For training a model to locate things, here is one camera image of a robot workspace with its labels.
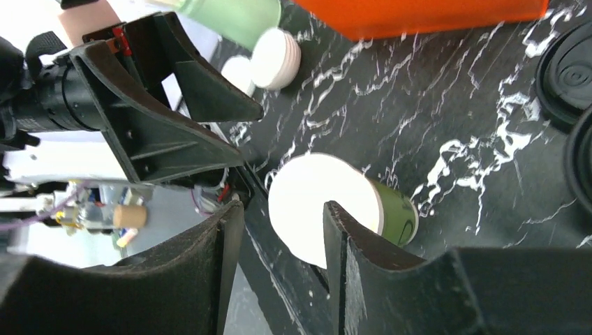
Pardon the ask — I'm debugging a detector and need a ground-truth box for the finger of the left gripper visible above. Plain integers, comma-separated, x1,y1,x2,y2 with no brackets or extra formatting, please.
124,12,263,122

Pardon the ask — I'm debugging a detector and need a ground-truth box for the black cup lids stack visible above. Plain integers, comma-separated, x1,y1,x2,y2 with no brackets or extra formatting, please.
535,20,591,133

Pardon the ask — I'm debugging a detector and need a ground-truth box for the green cup of straws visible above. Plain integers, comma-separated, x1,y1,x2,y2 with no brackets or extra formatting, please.
150,0,282,51

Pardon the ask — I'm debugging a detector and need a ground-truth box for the white lids partial stack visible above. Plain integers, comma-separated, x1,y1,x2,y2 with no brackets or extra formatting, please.
251,27,302,90

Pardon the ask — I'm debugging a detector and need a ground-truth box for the white cup lids stack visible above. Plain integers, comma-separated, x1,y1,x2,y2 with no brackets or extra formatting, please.
221,55,256,97

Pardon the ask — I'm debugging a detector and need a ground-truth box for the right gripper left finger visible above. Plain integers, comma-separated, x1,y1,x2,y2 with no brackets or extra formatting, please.
1,200,244,334

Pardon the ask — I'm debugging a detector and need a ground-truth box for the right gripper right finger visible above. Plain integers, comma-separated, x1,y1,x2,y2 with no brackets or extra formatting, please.
327,214,591,334

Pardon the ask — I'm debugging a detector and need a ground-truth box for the orange paper bag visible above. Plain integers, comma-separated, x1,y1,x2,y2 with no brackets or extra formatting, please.
296,0,549,40

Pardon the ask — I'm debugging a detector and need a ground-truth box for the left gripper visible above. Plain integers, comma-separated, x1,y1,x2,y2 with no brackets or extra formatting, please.
1,31,244,184

